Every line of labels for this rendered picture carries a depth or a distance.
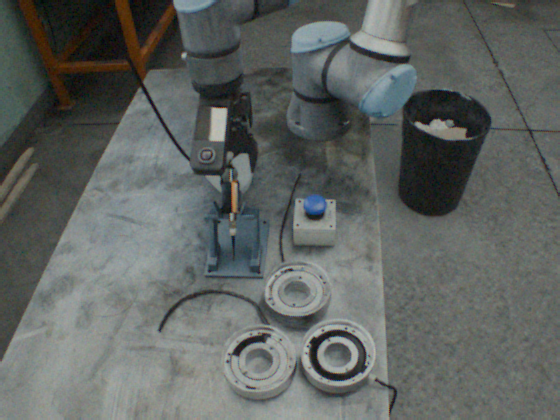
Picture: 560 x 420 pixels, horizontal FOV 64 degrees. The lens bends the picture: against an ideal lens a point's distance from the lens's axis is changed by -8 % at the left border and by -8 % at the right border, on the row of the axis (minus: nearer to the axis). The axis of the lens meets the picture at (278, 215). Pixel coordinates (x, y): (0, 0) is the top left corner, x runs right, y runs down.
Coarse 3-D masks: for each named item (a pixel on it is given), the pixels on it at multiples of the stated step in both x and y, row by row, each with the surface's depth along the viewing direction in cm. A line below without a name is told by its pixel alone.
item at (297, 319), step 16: (272, 272) 75; (320, 272) 76; (288, 288) 76; (304, 288) 76; (272, 304) 72; (288, 304) 72; (304, 304) 72; (320, 304) 72; (288, 320) 71; (304, 320) 70
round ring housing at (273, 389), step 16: (240, 336) 69; (272, 336) 68; (288, 336) 67; (224, 352) 66; (256, 352) 68; (272, 352) 67; (288, 352) 67; (224, 368) 64; (240, 368) 65; (272, 368) 65; (288, 368) 65; (240, 384) 63; (272, 384) 63; (288, 384) 64
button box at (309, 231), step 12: (300, 204) 84; (300, 216) 82; (312, 216) 82; (324, 216) 82; (300, 228) 80; (312, 228) 80; (324, 228) 80; (300, 240) 83; (312, 240) 82; (324, 240) 82
